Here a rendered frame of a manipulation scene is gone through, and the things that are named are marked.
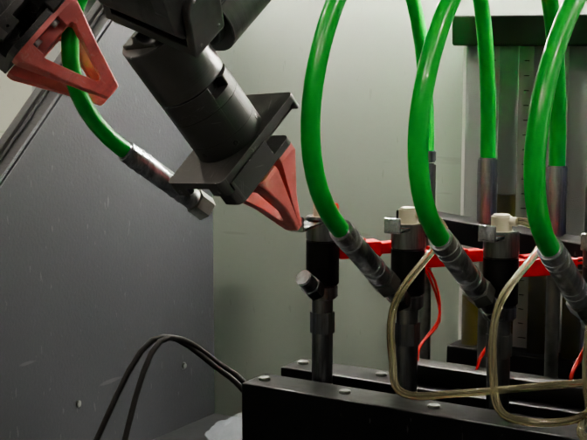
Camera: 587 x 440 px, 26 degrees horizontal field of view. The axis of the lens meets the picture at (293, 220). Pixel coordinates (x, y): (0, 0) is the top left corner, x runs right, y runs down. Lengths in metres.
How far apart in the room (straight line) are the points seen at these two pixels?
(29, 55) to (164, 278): 0.48
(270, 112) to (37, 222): 0.35
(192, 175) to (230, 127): 0.05
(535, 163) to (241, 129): 0.24
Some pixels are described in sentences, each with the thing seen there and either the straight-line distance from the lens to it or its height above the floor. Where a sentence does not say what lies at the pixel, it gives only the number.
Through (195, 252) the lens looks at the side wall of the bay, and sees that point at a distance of 1.45.
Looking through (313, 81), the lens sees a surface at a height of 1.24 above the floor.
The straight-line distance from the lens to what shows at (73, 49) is 1.02.
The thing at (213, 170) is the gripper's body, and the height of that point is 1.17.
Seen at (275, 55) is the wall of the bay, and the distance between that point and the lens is 1.41.
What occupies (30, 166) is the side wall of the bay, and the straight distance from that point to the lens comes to 1.23.
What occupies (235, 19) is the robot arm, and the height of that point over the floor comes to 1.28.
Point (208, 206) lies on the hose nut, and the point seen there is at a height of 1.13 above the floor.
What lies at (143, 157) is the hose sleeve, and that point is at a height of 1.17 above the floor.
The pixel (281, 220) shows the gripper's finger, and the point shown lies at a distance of 1.02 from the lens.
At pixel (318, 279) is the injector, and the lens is 1.06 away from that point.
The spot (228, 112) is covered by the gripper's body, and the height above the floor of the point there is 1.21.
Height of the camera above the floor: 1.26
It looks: 8 degrees down
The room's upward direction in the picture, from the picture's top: straight up
